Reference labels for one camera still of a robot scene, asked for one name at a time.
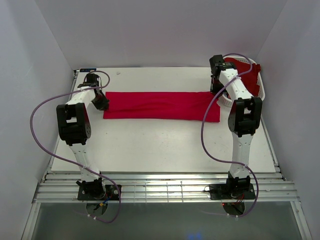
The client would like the bright red t shirt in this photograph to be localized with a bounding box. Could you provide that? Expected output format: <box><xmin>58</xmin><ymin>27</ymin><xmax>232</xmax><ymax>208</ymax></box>
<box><xmin>103</xmin><ymin>92</ymin><xmax>214</xmax><ymax>121</ymax></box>

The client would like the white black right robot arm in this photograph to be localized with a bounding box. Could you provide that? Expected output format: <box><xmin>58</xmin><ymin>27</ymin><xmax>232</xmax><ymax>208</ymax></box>
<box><xmin>209</xmin><ymin>54</ymin><xmax>263</xmax><ymax>200</ymax></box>

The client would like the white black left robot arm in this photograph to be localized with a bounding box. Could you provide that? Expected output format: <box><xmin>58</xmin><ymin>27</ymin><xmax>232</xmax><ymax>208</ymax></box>
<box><xmin>56</xmin><ymin>72</ymin><xmax>110</xmax><ymax>200</ymax></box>

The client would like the dark red folded t shirt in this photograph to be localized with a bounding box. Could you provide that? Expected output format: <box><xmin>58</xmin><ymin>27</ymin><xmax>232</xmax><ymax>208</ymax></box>
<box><xmin>224</xmin><ymin>57</ymin><xmax>261</xmax><ymax>97</ymax></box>

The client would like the blue label sticker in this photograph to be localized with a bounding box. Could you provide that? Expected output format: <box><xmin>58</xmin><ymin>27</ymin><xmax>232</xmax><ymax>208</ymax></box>
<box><xmin>79</xmin><ymin>68</ymin><xmax>97</xmax><ymax>73</ymax></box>

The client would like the white plastic laundry basket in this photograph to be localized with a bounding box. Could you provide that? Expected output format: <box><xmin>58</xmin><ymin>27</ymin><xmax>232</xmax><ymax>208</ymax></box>
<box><xmin>209</xmin><ymin>53</ymin><xmax>265</xmax><ymax>107</ymax></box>

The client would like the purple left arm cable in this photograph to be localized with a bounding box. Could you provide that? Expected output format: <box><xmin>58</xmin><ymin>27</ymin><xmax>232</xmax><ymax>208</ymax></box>
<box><xmin>29</xmin><ymin>70</ymin><xmax>123</xmax><ymax>224</ymax></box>

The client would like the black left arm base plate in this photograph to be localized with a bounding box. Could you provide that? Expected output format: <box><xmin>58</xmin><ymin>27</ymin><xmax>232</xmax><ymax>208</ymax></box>
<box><xmin>76</xmin><ymin>184</ymin><xmax>122</xmax><ymax>201</ymax></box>

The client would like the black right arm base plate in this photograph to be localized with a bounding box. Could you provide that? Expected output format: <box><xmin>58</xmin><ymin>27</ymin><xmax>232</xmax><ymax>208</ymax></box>
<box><xmin>207</xmin><ymin>183</ymin><xmax>256</xmax><ymax>200</ymax></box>

